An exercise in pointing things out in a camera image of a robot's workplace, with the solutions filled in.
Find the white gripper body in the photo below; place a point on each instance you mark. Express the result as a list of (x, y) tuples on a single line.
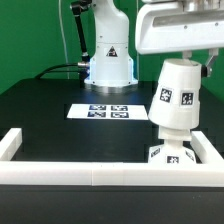
[(178, 26)]

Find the white lamp shade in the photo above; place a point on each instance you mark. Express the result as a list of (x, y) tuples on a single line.
[(176, 104)]

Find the white lamp base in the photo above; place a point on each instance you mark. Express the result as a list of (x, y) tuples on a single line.
[(172, 151)]

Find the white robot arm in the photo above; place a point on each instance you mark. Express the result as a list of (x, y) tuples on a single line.
[(111, 69)]

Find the marker tag sheet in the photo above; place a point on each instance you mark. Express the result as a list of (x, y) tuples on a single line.
[(107, 112)]

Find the black camera stand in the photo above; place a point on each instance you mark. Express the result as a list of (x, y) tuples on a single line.
[(78, 7)]

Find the white U-shaped fence frame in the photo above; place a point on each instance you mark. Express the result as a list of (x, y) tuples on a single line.
[(208, 173)]

